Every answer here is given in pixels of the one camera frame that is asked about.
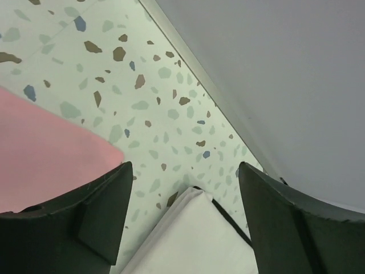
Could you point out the pink t shirt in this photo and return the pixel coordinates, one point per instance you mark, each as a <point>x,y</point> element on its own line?
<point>44,156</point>

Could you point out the white folded t shirt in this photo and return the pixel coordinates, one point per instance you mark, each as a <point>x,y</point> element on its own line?
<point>196,235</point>

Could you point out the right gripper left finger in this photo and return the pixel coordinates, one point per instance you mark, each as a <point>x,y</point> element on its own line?
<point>78,232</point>

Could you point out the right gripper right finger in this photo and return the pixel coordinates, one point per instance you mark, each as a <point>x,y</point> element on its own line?
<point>292,232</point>

